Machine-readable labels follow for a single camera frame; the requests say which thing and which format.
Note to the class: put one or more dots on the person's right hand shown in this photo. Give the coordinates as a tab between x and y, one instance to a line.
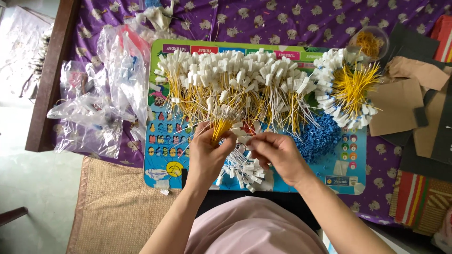
282	158

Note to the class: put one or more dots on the person's left hand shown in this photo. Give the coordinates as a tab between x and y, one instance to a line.
204	158

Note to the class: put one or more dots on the white plastic connector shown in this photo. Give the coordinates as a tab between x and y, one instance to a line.
241	136

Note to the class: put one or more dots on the pile of small blue pieces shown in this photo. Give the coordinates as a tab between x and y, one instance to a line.
314	139

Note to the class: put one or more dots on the colourful printed lap board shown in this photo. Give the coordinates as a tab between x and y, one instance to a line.
166	141

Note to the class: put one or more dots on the person's black garment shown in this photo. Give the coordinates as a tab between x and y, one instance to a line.
226	197

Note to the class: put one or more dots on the single loose white connector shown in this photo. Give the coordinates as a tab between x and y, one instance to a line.
165	192

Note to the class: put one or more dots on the person's pink garment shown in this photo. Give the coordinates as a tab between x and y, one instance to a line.
250	229

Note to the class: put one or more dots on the beige straw mat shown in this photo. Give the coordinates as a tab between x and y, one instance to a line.
116	208

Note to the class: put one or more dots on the heap of clear plastic bags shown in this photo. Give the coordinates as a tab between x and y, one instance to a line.
113	88

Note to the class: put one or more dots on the brown cardboard pieces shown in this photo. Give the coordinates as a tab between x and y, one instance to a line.
399	105

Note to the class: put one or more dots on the purple patterned bedsheet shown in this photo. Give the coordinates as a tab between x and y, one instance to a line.
247	21

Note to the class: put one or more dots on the striped woven mat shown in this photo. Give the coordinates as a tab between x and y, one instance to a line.
423	201

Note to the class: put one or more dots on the crumpled white plastic bag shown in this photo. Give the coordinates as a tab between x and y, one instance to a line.
159	16

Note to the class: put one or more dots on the dark grey sheets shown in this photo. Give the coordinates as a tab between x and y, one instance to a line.
413	42

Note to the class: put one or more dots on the dark wooden furniture piece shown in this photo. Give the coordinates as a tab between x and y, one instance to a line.
12	215

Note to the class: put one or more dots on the red striped cloth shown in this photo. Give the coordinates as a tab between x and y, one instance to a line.
443	38

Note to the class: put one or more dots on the dark wooden bed frame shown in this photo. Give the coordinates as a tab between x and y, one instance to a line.
53	77

